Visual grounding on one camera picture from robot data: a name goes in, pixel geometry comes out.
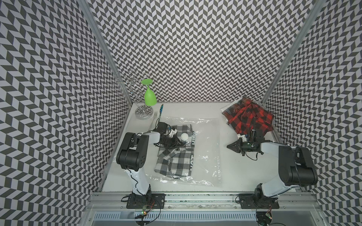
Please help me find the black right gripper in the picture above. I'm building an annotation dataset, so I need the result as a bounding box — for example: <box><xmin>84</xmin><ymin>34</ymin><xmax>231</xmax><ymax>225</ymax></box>
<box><xmin>227</xmin><ymin>137</ymin><xmax>257</xmax><ymax>155</ymax></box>

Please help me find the clear plastic vacuum bag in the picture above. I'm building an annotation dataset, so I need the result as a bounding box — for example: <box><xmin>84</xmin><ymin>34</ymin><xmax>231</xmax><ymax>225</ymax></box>
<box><xmin>143</xmin><ymin>116</ymin><xmax>222</xmax><ymax>187</ymax></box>

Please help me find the red black buffalo plaid shirt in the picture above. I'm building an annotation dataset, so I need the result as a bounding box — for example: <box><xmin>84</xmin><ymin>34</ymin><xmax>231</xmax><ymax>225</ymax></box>
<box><xmin>227</xmin><ymin>101</ymin><xmax>264</xmax><ymax>128</ymax></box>

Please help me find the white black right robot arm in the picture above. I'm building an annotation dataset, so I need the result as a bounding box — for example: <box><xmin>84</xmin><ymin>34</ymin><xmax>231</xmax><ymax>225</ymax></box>
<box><xmin>227</xmin><ymin>129</ymin><xmax>318</xmax><ymax>201</ymax></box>

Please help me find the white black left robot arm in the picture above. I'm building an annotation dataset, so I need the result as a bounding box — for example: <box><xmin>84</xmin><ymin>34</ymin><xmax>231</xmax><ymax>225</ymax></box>
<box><xmin>116</xmin><ymin>131</ymin><xmax>185</xmax><ymax>197</ymax></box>

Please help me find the white round bag valve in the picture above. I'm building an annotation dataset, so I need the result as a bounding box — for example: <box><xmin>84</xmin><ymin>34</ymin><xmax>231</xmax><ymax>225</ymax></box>
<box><xmin>181</xmin><ymin>133</ymin><xmax>189</xmax><ymax>141</ymax></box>

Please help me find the black white plaid shirt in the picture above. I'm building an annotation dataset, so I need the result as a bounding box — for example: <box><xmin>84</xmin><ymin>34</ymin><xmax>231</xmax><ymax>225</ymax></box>
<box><xmin>154</xmin><ymin>124</ymin><xmax>196</xmax><ymax>179</ymax></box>

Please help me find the blue green pen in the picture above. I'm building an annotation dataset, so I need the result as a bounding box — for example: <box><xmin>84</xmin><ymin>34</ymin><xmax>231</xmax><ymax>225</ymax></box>
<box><xmin>159</xmin><ymin>104</ymin><xmax>164</xmax><ymax>117</ymax></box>

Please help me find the green plastic wine glass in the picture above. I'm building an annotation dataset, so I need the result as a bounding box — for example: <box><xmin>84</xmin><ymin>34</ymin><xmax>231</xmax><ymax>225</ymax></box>
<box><xmin>141</xmin><ymin>79</ymin><xmax>157</xmax><ymax>106</ymax></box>

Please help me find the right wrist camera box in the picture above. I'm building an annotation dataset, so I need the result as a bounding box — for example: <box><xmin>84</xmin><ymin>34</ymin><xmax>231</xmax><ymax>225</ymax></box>
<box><xmin>237</xmin><ymin>134</ymin><xmax>248</xmax><ymax>142</ymax></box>

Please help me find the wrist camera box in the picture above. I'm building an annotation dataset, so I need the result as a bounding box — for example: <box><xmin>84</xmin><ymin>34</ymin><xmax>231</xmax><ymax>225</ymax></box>
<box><xmin>237</xmin><ymin>134</ymin><xmax>248</xmax><ymax>142</ymax></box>
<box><xmin>155</xmin><ymin>122</ymin><xmax>171</xmax><ymax>135</ymax></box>

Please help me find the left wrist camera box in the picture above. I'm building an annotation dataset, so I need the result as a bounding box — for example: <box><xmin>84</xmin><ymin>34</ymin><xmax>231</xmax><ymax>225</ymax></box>
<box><xmin>155</xmin><ymin>122</ymin><xmax>171</xmax><ymax>135</ymax></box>

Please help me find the aluminium frame right floor rail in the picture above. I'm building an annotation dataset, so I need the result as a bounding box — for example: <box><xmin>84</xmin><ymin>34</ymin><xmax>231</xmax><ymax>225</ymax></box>
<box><xmin>259</xmin><ymin>102</ymin><xmax>306</xmax><ymax>193</ymax></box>

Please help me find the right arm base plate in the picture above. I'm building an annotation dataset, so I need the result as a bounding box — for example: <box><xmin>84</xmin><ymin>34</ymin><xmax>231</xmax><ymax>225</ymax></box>
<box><xmin>236</xmin><ymin>194</ymin><xmax>280</xmax><ymax>210</ymax></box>

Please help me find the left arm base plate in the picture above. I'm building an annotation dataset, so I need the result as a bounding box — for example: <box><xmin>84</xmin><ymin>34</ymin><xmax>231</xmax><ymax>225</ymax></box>
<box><xmin>126</xmin><ymin>193</ymin><xmax>166</xmax><ymax>209</ymax></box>

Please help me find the right electronics board with wires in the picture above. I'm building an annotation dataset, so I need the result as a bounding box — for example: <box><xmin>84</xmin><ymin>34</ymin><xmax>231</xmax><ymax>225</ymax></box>
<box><xmin>255</xmin><ymin>208</ymin><xmax>285</xmax><ymax>226</ymax></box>

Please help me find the electronics board with wires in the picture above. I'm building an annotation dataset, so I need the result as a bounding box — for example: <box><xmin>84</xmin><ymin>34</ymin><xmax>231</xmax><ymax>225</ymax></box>
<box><xmin>255</xmin><ymin>208</ymin><xmax>285</xmax><ymax>226</ymax></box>
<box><xmin>134</xmin><ymin>200</ymin><xmax>163</xmax><ymax>226</ymax></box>

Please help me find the left electronics board with wires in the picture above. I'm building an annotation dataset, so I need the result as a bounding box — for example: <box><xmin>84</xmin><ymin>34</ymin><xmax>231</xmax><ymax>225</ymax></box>
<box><xmin>134</xmin><ymin>200</ymin><xmax>163</xmax><ymax>226</ymax></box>

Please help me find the aluminium front rail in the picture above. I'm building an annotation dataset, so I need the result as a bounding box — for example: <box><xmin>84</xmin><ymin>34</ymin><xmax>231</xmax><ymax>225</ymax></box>
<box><xmin>85</xmin><ymin>192</ymin><xmax>322</xmax><ymax>211</ymax></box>

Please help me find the aluminium frame corner post left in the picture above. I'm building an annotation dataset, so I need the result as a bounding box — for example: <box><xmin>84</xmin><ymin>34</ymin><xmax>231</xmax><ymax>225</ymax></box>
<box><xmin>77</xmin><ymin>0</ymin><xmax>133</xmax><ymax>105</ymax></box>

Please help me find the aluminium frame corner post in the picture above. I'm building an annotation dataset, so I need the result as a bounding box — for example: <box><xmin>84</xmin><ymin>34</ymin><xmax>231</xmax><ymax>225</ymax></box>
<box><xmin>261</xmin><ymin>0</ymin><xmax>326</xmax><ymax>105</ymax></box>
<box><xmin>77</xmin><ymin>0</ymin><xmax>133</xmax><ymax>105</ymax></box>

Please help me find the aluminium frame corner post right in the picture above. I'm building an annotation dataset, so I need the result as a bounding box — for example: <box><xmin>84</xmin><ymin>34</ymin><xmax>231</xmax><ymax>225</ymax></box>
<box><xmin>261</xmin><ymin>0</ymin><xmax>326</xmax><ymax>105</ymax></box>

